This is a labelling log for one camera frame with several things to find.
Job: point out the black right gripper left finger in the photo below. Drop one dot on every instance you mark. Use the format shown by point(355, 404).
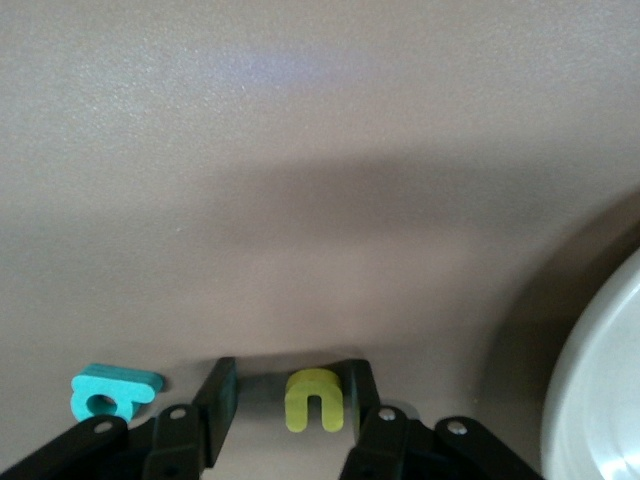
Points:
point(175, 440)

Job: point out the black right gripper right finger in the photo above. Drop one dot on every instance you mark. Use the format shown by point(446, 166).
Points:
point(390, 445)

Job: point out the teal foam letter b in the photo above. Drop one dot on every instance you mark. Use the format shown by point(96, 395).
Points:
point(127, 390)

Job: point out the yellow foam letter u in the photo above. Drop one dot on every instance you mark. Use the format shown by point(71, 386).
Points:
point(305, 387)

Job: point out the beige brown plate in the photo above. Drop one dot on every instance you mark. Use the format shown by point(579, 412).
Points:
point(600, 390)

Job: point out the brown table cover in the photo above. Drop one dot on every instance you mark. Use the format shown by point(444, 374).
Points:
point(300, 175)

